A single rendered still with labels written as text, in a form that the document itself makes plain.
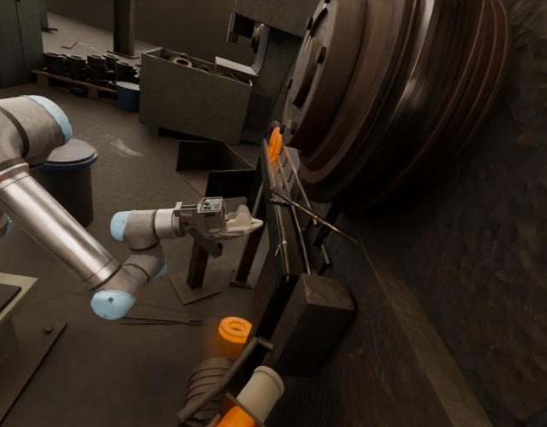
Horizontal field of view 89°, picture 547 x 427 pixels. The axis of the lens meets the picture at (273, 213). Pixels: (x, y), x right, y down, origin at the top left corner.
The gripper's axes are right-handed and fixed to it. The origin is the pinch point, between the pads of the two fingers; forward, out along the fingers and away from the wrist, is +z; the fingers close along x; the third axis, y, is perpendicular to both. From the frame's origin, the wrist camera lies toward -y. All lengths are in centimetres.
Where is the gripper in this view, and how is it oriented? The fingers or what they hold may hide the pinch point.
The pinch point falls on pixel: (257, 225)
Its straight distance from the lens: 71.9
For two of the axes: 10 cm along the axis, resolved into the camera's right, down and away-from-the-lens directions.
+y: -0.3, -8.4, -5.4
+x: -0.5, -5.4, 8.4
